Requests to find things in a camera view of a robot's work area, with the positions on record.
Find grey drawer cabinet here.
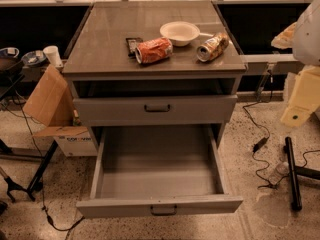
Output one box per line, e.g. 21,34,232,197
64,0,246,144

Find crushed gold soda can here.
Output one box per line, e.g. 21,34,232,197
196,32,229,62

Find black floor cable left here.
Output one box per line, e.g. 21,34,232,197
13,93,86,233

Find clear plastic bottle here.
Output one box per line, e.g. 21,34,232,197
269,161,289,186

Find blue bowl with items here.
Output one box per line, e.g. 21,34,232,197
22,50,47,67

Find white paper cup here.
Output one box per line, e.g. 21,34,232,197
43,45,63,68

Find white paper bowl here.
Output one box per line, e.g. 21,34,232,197
160,21,200,47

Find dark rxbar chocolate bar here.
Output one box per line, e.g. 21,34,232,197
126,37,143,57

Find closed grey top drawer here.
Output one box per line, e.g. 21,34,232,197
74,95,237,126

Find black stand leg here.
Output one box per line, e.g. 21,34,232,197
284,137,320,211

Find brown cardboard box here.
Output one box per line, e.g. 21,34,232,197
23,65,97,156

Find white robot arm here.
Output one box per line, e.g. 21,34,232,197
271,0,320,127

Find crushed orange soda can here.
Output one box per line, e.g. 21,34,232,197
135,37,173,64

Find black table leg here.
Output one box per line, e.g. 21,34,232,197
27,141,58,201

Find open grey middle drawer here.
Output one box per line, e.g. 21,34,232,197
77,125,243,218

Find black power adapter cable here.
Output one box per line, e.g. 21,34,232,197
242,101,290,190

